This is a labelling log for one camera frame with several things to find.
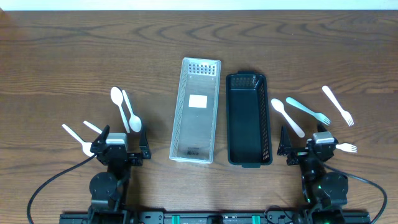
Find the light green plastic fork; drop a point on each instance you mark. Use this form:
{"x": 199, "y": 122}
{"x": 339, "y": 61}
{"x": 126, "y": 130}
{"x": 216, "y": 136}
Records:
{"x": 319, "y": 116}

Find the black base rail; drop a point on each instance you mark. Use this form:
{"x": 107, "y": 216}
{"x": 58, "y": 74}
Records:
{"x": 270, "y": 216}

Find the white plastic spoon bowl up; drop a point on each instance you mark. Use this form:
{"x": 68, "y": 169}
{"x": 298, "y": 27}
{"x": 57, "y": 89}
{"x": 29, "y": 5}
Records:
{"x": 117, "y": 98}

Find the white plastic fork handle up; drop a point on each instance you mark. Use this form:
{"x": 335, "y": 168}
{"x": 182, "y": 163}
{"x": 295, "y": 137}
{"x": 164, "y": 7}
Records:
{"x": 279, "y": 106}

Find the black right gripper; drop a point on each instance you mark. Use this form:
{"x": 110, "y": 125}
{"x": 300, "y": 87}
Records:
{"x": 285, "y": 147}

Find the white plastic spoon far left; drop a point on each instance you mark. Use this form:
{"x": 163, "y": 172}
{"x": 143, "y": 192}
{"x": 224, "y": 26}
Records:
{"x": 86, "y": 146}

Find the white plastic spoon bowl down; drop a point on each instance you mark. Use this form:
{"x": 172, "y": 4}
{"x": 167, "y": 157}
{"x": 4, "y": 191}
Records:
{"x": 134, "y": 121}

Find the white plastic fork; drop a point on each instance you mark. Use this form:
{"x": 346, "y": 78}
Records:
{"x": 345, "y": 114}
{"x": 346, "y": 147}

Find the black perforated plastic basket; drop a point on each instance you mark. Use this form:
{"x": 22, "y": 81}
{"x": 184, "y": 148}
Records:
{"x": 248, "y": 122}

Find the clear perforated plastic basket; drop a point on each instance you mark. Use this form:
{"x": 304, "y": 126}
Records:
{"x": 194, "y": 129}

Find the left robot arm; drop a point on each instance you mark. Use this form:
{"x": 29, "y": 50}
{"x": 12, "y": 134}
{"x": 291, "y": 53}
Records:
{"x": 109, "y": 189}

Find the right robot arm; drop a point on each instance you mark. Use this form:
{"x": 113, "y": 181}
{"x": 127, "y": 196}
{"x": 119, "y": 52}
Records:
{"x": 325, "y": 192}

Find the white plastic fork far right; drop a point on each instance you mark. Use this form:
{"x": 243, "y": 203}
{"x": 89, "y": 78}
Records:
{"x": 345, "y": 114}

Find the white plastic spoon near left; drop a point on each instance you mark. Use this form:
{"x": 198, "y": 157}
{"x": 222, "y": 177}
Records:
{"x": 93, "y": 127}

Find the white plastic fork near right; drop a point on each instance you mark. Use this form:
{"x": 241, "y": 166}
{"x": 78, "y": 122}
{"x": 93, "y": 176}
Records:
{"x": 346, "y": 147}

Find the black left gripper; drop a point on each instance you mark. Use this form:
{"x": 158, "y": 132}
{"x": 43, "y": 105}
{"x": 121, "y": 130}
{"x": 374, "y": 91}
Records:
{"x": 144, "y": 154}

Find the white plastic spoon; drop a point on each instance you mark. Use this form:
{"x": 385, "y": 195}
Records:
{"x": 93, "y": 127}
{"x": 86, "y": 146}

